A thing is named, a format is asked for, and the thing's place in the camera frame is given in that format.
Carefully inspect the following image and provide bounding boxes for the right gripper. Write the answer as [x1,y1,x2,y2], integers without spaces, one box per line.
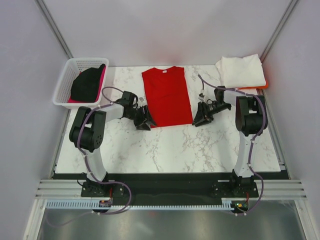
[192,101,230,128]

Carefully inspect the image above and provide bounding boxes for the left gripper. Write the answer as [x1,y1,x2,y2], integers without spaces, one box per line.
[125,105,157,131]

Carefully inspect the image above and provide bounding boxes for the red t-shirt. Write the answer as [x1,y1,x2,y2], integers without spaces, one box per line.
[141,66,193,127]

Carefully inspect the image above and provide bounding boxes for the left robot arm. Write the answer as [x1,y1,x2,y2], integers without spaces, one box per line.
[69,91,157,198]

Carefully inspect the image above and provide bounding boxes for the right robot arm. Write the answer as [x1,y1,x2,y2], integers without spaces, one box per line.
[192,86,268,198]

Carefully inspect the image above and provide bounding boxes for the pink t-shirt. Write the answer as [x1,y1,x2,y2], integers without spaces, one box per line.
[67,65,107,104]

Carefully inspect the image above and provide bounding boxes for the folded white t-shirt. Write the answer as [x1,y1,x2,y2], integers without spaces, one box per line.
[215,54,265,88]

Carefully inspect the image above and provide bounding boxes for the black t-shirt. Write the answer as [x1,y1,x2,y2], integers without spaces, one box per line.
[70,63,106,103]

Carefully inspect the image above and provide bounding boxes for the folded orange t-shirt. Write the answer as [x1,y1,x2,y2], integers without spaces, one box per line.
[235,79,269,90]

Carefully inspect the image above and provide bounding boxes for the white plastic basket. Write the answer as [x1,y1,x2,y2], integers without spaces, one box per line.
[52,57,109,109]

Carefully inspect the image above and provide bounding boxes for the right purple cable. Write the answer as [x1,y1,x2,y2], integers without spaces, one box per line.
[197,73,266,216]

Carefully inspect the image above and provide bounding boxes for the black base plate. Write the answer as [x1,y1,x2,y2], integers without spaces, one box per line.
[80,172,261,210]

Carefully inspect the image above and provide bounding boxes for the white slotted cable duct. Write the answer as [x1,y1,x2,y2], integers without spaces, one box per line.
[45,199,248,211]

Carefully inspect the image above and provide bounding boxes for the aluminium rail frame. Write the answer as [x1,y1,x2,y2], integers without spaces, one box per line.
[36,130,317,240]

